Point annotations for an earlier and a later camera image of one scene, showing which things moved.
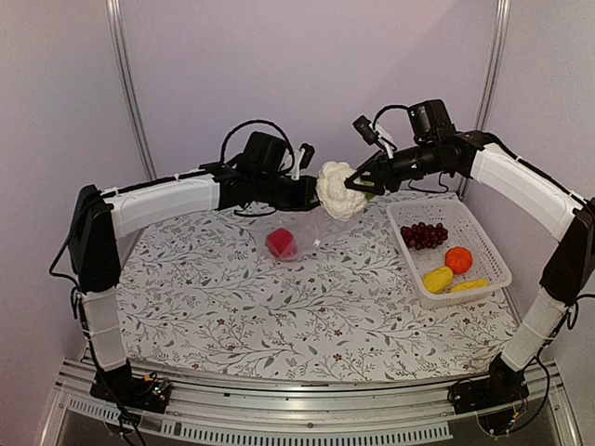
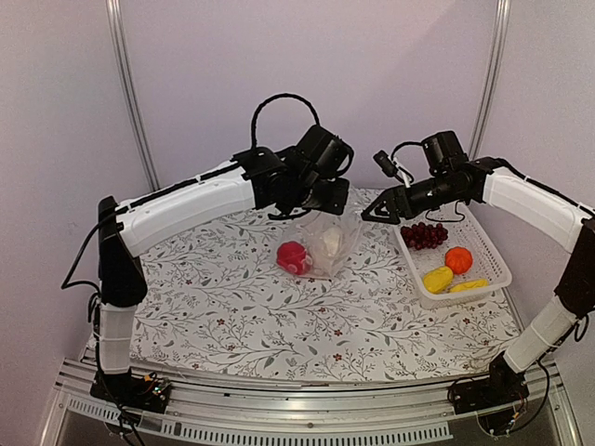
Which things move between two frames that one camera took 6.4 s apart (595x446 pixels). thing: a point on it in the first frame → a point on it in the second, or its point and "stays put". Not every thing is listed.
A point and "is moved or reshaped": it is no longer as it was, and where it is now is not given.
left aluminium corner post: (128, 88) stays put
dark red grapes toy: (421, 235) stays put
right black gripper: (389, 177) → (388, 199)
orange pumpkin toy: (458, 259) stays put
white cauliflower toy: (339, 200) is moved or reshaped
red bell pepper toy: (282, 243) → (293, 257)
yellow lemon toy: (438, 280) stays put
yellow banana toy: (470, 284) stays put
